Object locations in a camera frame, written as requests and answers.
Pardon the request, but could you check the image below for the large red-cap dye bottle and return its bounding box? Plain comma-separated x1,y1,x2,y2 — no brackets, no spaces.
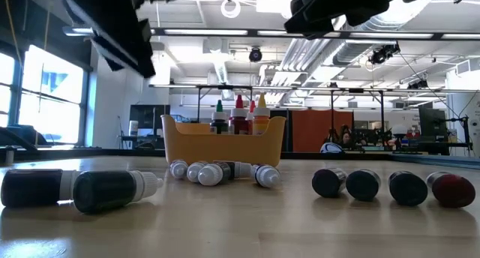
246,100,257,135
228,94,251,136

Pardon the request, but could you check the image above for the large green-cap dye bottle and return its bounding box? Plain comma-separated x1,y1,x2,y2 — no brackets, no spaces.
209,99,230,135

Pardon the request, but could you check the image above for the small dark green dye bottle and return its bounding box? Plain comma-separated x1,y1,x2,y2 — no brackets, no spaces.
72,169,164,215

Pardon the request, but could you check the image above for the black overhead light bar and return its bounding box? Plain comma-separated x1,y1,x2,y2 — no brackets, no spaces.
149,27,480,41

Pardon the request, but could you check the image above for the large bright window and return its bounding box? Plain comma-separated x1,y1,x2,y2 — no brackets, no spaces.
0,43,91,146

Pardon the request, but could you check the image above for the black monitor screen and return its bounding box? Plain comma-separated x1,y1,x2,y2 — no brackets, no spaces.
418,106,448,137
129,103,172,139

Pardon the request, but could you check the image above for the orange partition panel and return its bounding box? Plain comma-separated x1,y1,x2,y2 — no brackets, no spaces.
291,109,354,153

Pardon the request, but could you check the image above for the large yellow-cap dye bottle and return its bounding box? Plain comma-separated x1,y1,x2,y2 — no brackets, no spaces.
252,92,272,136

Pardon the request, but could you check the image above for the person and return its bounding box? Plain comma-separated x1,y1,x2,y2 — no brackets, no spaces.
337,124,354,149

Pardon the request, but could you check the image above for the blue and white ball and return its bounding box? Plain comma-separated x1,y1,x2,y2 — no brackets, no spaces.
319,141,344,155

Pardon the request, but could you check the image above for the yellow-orange plastic bin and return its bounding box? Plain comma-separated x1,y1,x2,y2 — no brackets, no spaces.
160,114,287,168

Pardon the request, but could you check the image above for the small purple dye bottle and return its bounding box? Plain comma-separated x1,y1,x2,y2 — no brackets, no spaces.
251,163,281,189

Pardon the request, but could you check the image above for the small white-cap dye bottle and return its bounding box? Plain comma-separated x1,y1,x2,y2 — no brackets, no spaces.
169,159,190,180
186,160,209,184

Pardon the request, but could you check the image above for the small black dye bottle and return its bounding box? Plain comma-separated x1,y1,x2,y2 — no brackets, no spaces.
197,161,233,187

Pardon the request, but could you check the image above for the small red dye bottle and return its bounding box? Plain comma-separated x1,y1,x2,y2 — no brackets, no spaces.
426,171,476,209

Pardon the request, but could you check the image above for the black dome ceiling camera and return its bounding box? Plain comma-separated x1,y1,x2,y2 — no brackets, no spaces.
248,46,263,63

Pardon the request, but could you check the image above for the black overhead camera rig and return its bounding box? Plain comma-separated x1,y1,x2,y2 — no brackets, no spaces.
368,41,401,66

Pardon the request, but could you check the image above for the white hanging cable ring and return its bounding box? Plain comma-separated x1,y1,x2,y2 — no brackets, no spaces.
220,0,242,20

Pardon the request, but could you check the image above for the black workstation frame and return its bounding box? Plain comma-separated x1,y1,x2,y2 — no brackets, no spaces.
148,83,387,154

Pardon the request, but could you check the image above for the black aluminium table frame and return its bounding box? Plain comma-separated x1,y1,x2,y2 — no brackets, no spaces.
0,124,480,165

